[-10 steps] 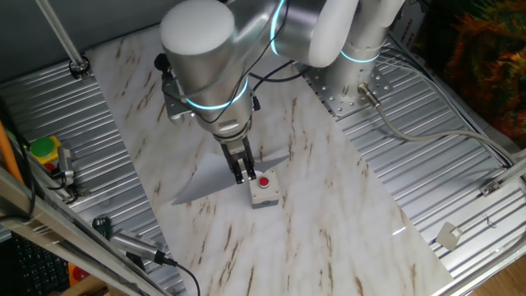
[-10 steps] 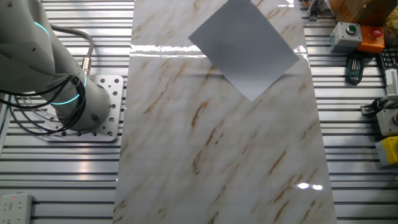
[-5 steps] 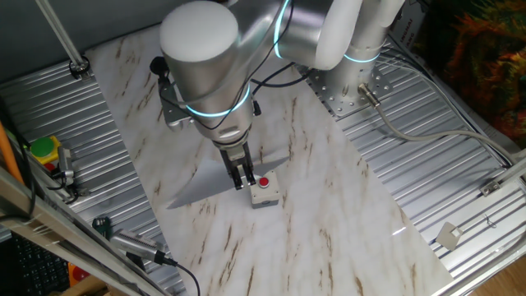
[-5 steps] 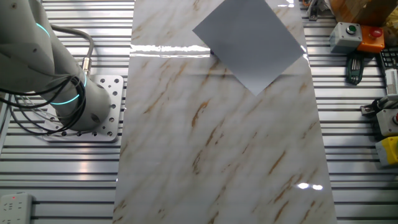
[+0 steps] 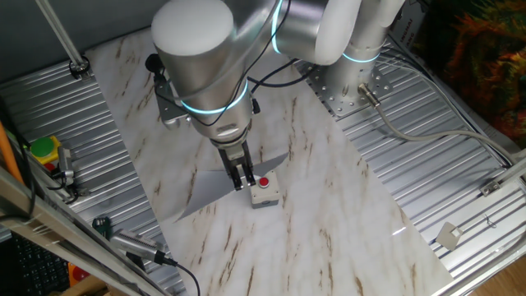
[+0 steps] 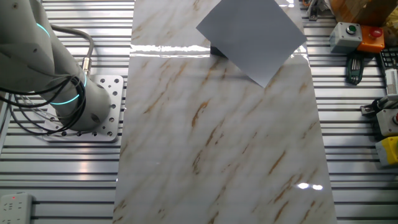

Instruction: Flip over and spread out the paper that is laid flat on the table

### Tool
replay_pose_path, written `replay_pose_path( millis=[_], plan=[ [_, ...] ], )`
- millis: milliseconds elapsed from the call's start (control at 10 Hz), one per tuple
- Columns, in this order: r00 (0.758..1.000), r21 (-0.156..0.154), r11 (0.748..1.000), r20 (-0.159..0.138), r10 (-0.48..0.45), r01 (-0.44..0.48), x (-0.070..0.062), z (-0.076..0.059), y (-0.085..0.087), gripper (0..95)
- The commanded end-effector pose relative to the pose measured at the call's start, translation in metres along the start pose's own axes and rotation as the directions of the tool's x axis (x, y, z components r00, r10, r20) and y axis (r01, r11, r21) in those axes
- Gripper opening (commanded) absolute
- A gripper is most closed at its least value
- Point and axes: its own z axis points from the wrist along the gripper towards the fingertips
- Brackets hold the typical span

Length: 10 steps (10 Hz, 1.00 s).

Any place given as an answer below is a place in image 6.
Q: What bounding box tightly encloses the wooden box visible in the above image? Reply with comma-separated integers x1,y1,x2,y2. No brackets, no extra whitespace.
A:
329,0,398,27

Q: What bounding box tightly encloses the grey box with green button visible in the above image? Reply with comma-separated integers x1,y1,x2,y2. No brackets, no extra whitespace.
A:
328,21,363,54

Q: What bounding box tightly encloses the grey cable with metal connector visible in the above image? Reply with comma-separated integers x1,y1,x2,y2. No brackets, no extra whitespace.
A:
49,24,95,77

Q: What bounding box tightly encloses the black cable bundle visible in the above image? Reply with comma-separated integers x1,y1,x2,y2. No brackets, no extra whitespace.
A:
0,76,87,135

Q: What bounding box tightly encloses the silver camera on mount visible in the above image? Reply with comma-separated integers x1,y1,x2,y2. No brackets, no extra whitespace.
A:
359,95,398,118

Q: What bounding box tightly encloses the yellow button box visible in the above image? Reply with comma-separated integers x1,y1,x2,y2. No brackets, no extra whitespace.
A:
375,136,398,167

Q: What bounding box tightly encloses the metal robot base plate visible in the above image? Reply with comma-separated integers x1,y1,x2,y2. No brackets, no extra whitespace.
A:
42,74,124,143

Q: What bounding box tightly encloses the marble pattern table mat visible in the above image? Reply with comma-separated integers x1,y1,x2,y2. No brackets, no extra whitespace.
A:
112,0,338,224

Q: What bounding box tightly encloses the white paper sheet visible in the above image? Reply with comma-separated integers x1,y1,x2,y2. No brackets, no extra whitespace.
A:
195,0,308,88

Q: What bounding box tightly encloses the black keyboard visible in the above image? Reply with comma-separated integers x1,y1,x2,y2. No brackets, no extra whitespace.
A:
379,46,398,70

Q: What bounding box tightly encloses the orange box with red button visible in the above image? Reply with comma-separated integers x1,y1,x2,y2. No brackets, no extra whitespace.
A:
356,25,386,54

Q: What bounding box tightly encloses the white power strip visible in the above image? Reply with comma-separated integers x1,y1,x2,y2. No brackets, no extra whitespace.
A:
0,192,34,224

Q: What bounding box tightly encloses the metal clamp bracket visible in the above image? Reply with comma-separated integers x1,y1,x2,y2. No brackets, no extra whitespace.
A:
307,0,322,22

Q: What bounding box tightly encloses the grey box with red button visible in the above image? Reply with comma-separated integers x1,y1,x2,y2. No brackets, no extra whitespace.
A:
210,45,229,59
376,107,398,137

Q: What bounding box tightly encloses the yellowish crumpled bag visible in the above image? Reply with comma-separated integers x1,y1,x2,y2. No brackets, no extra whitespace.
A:
384,15,398,47

